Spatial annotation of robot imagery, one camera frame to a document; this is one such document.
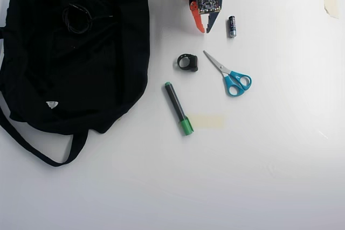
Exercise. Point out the torn beige masking tape piece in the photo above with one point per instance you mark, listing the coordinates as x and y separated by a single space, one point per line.
331 1

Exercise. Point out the bare camera circuit board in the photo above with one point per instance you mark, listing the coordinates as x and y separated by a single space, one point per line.
208 3

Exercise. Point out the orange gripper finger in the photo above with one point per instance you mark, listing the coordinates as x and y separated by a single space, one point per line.
197 17

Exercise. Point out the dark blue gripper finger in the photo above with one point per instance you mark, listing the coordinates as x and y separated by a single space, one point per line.
211 21

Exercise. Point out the black cylindrical battery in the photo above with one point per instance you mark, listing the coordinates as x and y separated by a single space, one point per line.
232 26

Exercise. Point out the wide beige masking tape strip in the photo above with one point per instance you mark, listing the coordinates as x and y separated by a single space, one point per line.
207 121

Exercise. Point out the black fabric bag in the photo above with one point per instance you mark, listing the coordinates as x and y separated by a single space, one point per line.
67 79

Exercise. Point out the green and black marker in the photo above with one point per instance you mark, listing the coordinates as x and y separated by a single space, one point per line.
175 103

